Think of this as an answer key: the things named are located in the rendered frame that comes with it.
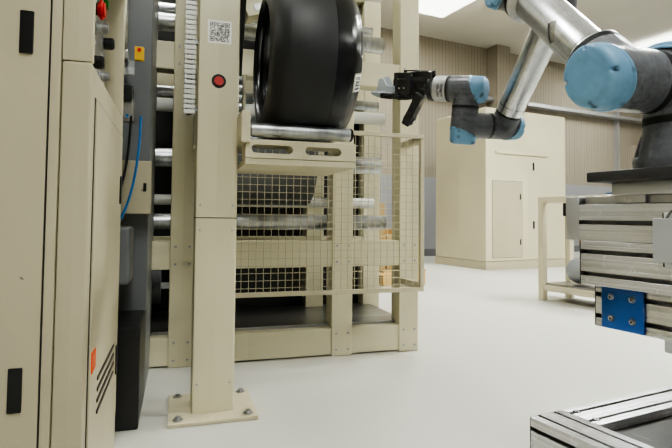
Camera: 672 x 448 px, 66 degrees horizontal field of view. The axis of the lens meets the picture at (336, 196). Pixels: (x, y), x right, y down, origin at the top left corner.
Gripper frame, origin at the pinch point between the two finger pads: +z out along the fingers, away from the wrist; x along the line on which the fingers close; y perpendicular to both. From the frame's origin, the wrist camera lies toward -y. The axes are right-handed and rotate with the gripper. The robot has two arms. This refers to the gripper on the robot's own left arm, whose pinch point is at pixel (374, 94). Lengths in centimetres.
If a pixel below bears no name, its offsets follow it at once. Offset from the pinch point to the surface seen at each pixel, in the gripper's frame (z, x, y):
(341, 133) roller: 11.0, 3.7, -12.3
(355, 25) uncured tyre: 7.0, -1.9, 21.0
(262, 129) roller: 28.0, 22.9, -8.0
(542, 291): -11, -234, -185
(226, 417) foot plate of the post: 24, 59, -90
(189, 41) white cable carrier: 53, 25, 20
